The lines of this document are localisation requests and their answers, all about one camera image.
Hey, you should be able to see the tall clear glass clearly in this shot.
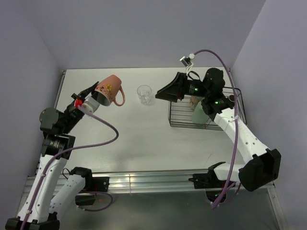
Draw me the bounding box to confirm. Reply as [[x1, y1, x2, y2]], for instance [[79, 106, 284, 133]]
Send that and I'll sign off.
[[137, 85, 152, 105]]

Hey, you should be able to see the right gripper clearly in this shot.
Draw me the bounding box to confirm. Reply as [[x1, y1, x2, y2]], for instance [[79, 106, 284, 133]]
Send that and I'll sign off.
[[155, 72, 210, 103]]

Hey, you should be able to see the cream floral mug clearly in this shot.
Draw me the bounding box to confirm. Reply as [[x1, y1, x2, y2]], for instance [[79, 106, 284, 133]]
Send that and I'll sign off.
[[189, 96, 199, 110]]

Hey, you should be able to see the pink mug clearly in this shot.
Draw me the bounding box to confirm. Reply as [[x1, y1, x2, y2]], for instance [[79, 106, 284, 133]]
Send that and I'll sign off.
[[92, 75, 125, 106]]

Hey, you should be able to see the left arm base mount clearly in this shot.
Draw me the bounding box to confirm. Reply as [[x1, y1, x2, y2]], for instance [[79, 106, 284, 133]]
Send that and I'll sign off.
[[75, 176, 110, 206]]

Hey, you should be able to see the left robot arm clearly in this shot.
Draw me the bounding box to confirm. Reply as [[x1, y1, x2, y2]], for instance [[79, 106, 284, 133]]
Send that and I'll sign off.
[[5, 84, 99, 230]]

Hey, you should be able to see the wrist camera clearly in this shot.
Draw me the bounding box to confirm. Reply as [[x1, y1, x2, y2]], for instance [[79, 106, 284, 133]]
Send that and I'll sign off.
[[82, 96, 100, 114], [180, 53, 195, 74]]

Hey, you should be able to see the green plastic cup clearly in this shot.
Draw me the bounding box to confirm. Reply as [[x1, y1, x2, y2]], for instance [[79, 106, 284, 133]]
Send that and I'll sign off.
[[191, 102, 209, 125]]

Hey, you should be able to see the black wire dish rack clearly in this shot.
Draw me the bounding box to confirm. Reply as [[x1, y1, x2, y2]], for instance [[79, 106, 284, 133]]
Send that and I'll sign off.
[[168, 87, 248, 131]]

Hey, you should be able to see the aluminium rail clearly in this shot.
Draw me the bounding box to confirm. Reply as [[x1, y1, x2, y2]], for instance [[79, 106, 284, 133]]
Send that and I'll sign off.
[[23, 169, 208, 196]]

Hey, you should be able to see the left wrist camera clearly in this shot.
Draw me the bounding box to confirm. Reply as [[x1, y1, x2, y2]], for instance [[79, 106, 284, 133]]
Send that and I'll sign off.
[[82, 96, 100, 114]]

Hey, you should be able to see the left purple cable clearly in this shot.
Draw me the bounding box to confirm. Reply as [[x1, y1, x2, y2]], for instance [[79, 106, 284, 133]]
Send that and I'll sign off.
[[19, 102, 119, 230]]

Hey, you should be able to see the dark brown mug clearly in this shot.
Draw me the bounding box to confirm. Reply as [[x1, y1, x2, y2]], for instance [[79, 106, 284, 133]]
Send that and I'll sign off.
[[228, 94, 237, 103]]

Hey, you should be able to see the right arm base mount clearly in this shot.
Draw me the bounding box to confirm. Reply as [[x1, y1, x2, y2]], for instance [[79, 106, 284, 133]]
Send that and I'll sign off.
[[189, 172, 226, 189]]

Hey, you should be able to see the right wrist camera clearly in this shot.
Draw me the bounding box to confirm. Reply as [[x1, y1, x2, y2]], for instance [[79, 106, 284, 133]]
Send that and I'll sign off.
[[180, 53, 195, 74]]

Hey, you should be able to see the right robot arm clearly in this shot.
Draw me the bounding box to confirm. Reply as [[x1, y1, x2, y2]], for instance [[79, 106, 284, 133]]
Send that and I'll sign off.
[[155, 68, 281, 192]]

